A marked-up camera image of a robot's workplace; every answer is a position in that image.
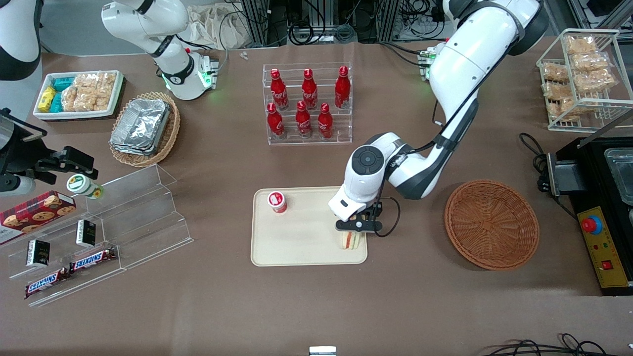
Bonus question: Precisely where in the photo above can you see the oval wicker basket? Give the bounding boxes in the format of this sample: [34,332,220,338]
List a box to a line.
[108,91,181,168]

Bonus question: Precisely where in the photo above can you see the coiled black background cables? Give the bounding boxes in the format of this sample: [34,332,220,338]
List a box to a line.
[288,0,358,46]

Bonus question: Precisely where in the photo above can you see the Snickers chocolate bar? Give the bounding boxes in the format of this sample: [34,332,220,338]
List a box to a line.
[24,268,71,300]
[69,247,118,274]

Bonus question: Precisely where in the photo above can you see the black floor cables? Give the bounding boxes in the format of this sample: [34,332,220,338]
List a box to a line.
[481,333,618,356]

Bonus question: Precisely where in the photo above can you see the small black carton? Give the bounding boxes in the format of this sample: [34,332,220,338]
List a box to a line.
[76,220,97,248]
[26,239,51,268]

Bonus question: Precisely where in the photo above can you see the black appliance with yellow panel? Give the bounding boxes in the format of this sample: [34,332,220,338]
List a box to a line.
[554,136,633,297]

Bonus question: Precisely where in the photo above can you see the white rectangular plastic bin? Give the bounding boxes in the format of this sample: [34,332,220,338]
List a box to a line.
[33,70,125,121]

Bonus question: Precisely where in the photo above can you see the stacked aluminium foil trays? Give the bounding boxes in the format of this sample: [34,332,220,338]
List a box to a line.
[110,98,172,157]

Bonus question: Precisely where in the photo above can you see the steel appliance pan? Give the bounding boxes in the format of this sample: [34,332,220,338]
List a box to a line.
[604,147,633,206]

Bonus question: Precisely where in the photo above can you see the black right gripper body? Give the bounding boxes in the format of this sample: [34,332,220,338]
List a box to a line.
[0,110,56,197]

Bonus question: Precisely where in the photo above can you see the clear acrylic step shelf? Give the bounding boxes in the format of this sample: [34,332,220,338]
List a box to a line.
[7,164,194,308]

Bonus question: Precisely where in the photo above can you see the black power cable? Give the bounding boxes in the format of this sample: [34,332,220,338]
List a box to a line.
[519,132,577,221]

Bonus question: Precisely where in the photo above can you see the cream plastic tray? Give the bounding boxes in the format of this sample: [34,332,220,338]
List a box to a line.
[251,186,368,267]

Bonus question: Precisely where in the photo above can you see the aluminium frame post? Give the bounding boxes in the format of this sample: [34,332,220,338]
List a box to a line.
[377,0,400,44]
[240,0,271,48]

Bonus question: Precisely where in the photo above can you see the white wire rack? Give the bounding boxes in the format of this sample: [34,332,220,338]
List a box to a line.
[537,28,633,132]

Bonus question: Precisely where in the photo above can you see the white cloth bag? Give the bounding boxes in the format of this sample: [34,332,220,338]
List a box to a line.
[187,2,249,50]

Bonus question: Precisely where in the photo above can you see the yellow small carton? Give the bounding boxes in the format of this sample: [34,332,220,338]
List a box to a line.
[38,86,58,114]

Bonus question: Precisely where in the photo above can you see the round brown wicker basket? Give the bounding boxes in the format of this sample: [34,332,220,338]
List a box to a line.
[444,179,540,271]

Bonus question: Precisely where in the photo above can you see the red cookie box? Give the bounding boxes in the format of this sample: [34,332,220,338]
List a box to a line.
[0,190,78,246]

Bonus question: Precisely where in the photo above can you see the black bracket with metal plate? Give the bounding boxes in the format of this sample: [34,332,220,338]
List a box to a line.
[546,152,590,198]

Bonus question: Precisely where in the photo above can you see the red lidded white cup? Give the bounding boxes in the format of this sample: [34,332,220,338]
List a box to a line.
[268,191,288,214]

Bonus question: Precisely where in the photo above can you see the green lidded white cup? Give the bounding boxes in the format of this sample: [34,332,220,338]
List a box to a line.
[66,174,105,200]

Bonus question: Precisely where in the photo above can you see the red cola bottle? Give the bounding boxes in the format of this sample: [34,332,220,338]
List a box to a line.
[334,66,351,109]
[270,68,289,111]
[267,102,285,139]
[317,102,334,139]
[295,100,313,138]
[301,68,318,110]

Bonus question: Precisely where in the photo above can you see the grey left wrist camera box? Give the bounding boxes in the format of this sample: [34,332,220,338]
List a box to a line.
[335,220,383,233]

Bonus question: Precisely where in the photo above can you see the triangle sandwich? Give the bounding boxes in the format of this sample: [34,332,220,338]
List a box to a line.
[340,231,365,251]

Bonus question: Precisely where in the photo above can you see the clear acrylic bottle rack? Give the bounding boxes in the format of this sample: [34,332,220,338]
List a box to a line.
[262,62,354,146]

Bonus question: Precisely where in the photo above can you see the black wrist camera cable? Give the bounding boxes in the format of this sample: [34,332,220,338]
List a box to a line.
[372,196,401,238]

